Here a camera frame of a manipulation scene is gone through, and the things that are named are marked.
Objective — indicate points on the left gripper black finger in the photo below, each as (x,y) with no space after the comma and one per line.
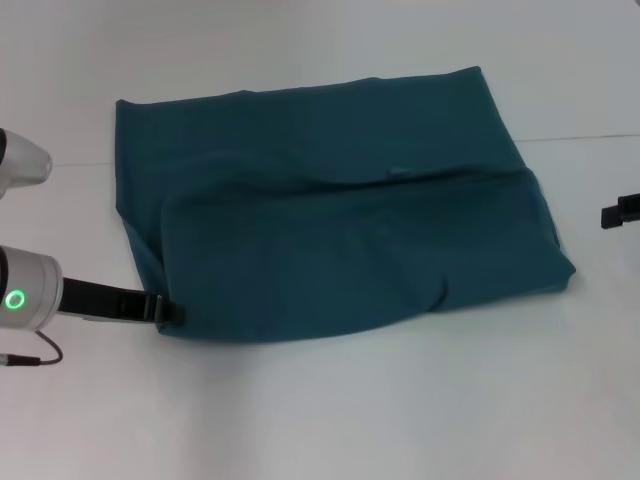
(165,310)

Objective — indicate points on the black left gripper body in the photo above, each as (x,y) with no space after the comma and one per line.
(100,300)

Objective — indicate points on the teal t-shirt with FREE print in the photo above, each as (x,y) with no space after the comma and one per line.
(325,225)

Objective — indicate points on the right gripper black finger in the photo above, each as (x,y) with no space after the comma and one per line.
(631,204)
(612,218)

